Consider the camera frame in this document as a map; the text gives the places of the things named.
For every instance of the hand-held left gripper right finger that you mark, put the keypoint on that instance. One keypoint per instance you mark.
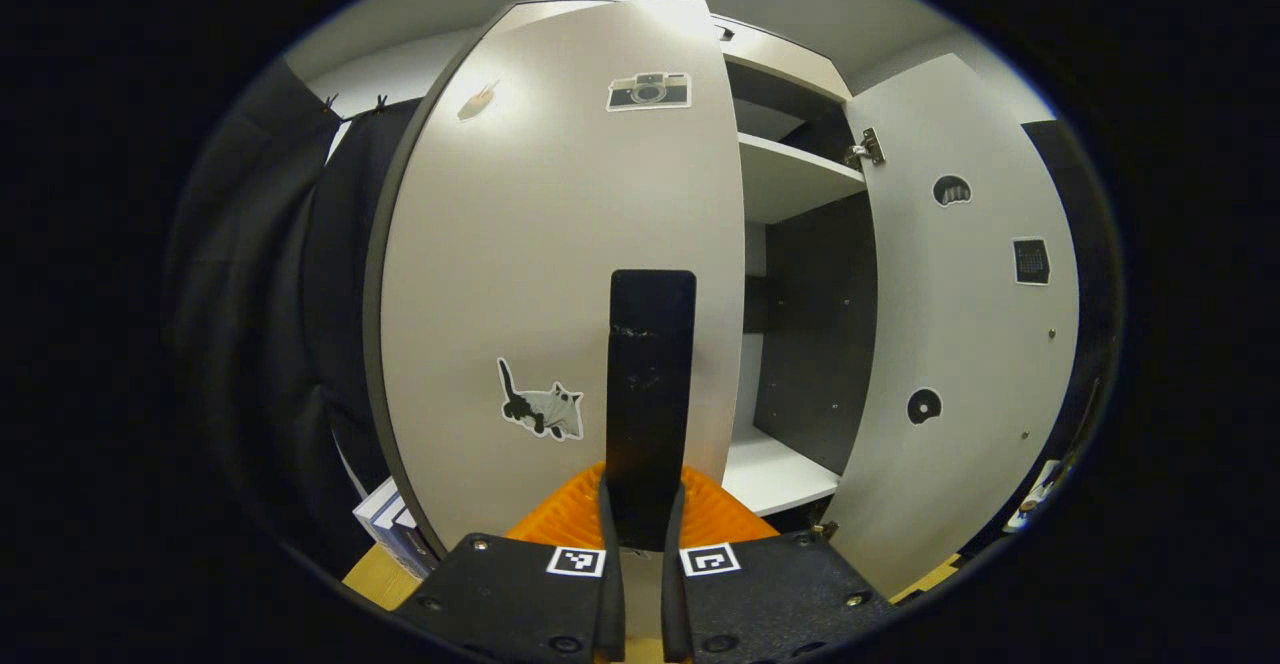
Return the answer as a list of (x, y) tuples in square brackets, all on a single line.
[(672, 604)]

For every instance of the white cabinet shelf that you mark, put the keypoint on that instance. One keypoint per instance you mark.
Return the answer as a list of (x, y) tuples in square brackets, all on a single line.
[(790, 179)]

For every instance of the dark navy book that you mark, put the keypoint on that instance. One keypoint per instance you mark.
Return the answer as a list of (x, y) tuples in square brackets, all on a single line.
[(415, 549)]

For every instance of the cabinet door with camera sticker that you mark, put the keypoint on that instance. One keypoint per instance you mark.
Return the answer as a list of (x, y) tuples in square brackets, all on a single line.
[(520, 244)]

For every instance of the metal door hinge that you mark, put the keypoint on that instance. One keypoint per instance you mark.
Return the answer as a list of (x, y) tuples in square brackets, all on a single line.
[(866, 149)]

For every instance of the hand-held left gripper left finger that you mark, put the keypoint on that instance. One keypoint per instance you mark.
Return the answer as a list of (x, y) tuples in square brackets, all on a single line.
[(613, 604)]

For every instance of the cabinet door with cherry sticker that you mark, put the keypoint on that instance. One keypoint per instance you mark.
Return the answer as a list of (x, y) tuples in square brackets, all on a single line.
[(960, 324)]

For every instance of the beige cabinet flap panel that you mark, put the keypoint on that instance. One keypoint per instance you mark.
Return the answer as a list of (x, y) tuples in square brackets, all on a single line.
[(785, 54)]

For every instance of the small white blue object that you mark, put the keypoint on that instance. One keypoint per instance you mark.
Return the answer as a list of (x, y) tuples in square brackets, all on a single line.
[(1040, 492)]

